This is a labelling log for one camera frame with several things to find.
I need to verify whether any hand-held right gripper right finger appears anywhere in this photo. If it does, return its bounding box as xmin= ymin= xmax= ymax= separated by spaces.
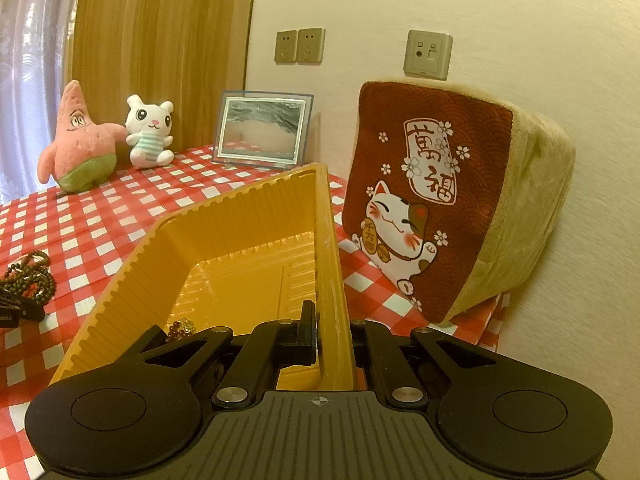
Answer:
xmin=350 ymin=319 xmax=497 ymax=407

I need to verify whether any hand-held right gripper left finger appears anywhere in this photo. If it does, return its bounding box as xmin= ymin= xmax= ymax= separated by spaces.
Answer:
xmin=117 ymin=300 xmax=321 ymax=408

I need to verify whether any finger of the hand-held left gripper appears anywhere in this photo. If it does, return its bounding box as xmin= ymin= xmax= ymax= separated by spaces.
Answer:
xmin=0 ymin=291 xmax=46 ymax=323

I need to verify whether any tangle of brown bead strands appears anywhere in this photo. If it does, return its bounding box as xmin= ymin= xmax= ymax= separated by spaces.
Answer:
xmin=0 ymin=250 xmax=56 ymax=311

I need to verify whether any yellow plastic tray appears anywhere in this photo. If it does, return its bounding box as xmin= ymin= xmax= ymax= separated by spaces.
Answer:
xmin=49 ymin=162 xmax=357 ymax=393

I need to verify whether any red bead bracelet with gold charm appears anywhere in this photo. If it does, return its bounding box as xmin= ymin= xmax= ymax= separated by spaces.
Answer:
xmin=167 ymin=317 xmax=197 ymax=344

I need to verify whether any red white checked tablecloth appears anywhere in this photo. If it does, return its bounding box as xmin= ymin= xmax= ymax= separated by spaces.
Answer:
xmin=0 ymin=144 xmax=511 ymax=431

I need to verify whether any cat print cushion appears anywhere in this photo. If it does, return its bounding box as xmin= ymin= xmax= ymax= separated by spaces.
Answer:
xmin=340 ymin=80 xmax=576 ymax=323

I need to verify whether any pink starfish plush toy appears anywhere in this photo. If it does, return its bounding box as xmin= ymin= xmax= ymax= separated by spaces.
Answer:
xmin=37 ymin=80 xmax=128 ymax=193

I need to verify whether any white rabbit plush toy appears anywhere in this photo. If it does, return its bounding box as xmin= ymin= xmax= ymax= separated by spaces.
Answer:
xmin=124 ymin=94 xmax=176 ymax=168

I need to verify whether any sheer white curtain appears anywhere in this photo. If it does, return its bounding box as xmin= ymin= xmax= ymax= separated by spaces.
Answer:
xmin=0 ymin=0 xmax=81 ymax=206

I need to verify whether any wooden door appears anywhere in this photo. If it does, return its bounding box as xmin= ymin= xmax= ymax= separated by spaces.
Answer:
xmin=65 ymin=0 xmax=261 ymax=153

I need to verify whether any silver picture frame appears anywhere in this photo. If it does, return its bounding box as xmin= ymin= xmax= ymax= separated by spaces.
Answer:
xmin=212 ymin=91 xmax=313 ymax=170

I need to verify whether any beige wall power socket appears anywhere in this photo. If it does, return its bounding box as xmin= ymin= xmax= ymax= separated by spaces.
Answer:
xmin=276 ymin=30 xmax=299 ymax=64
xmin=297 ymin=27 xmax=326 ymax=64

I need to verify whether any beige wall data socket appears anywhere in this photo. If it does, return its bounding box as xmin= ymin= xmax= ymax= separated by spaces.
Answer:
xmin=404 ymin=30 xmax=453 ymax=77

